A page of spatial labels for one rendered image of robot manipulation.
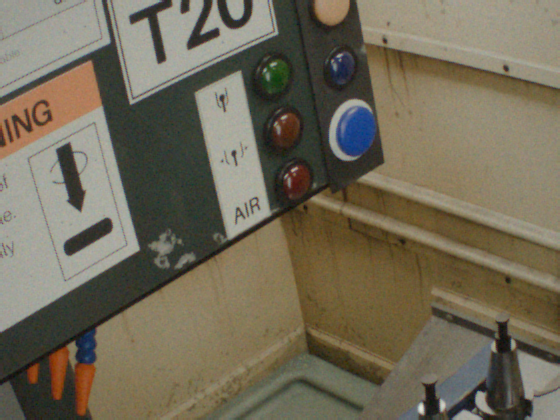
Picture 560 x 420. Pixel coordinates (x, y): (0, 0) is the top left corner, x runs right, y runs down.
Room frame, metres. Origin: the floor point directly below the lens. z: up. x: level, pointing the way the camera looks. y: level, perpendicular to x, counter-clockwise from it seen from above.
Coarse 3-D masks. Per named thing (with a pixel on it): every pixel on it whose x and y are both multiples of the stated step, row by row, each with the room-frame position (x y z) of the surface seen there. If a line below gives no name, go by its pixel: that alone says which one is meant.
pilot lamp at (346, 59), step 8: (336, 56) 0.55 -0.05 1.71; (344, 56) 0.55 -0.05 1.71; (352, 56) 0.56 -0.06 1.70; (336, 64) 0.55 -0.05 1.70; (344, 64) 0.55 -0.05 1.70; (352, 64) 0.55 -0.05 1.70; (336, 72) 0.55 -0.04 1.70; (344, 72) 0.55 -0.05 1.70; (352, 72) 0.55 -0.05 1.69; (336, 80) 0.55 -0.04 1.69; (344, 80) 0.55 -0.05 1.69
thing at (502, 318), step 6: (498, 318) 0.79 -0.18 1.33; (504, 318) 0.79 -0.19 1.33; (498, 324) 0.79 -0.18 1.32; (504, 324) 0.79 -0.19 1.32; (498, 330) 0.79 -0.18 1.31; (504, 330) 0.79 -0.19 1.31; (498, 336) 0.79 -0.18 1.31; (504, 336) 0.79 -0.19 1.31; (510, 336) 0.79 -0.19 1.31; (498, 342) 0.79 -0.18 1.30; (504, 342) 0.78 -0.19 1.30; (510, 342) 0.79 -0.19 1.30; (498, 348) 0.79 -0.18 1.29; (504, 348) 0.78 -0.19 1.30
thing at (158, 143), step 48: (288, 0) 0.54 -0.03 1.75; (288, 48) 0.54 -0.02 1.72; (192, 96) 0.50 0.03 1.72; (288, 96) 0.53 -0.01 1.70; (144, 144) 0.48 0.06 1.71; (192, 144) 0.49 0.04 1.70; (144, 192) 0.47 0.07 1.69; (192, 192) 0.49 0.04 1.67; (144, 240) 0.47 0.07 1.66; (192, 240) 0.48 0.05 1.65; (240, 240) 0.51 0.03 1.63; (96, 288) 0.45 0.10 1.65; (144, 288) 0.46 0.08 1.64; (0, 336) 0.41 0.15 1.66; (48, 336) 0.42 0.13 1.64; (0, 384) 0.41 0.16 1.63
